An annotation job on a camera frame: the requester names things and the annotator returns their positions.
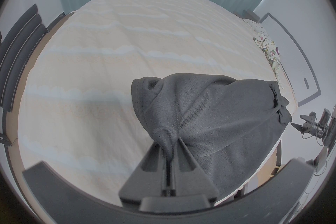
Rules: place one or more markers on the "bed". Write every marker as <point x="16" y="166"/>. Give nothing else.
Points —
<point x="91" y="73"/>

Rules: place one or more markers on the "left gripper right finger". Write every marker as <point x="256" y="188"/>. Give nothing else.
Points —
<point x="191" y="178"/>

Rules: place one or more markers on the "black chest of drawers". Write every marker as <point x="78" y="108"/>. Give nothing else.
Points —
<point x="18" y="47"/>

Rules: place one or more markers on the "white printed pillow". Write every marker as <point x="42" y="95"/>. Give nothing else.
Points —
<point x="257" y="27"/>

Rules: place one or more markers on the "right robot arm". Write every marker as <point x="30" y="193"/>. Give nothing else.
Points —
<point x="328" y="133"/>

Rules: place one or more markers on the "black T-shirt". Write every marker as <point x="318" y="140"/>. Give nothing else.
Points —
<point x="215" y="123"/>

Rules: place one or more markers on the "grey bedside table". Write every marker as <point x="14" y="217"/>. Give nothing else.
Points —
<point x="246" y="15"/>

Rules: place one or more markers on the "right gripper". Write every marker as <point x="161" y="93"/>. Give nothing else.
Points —
<point x="309" y="127"/>

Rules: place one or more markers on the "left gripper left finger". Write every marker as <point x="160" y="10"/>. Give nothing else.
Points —
<point x="147" y="181"/>

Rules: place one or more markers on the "purple garment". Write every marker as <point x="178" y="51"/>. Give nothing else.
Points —
<point x="276" y="51"/>

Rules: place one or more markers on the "white printed pyjama garment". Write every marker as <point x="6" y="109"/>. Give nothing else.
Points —
<point x="270" y="55"/>

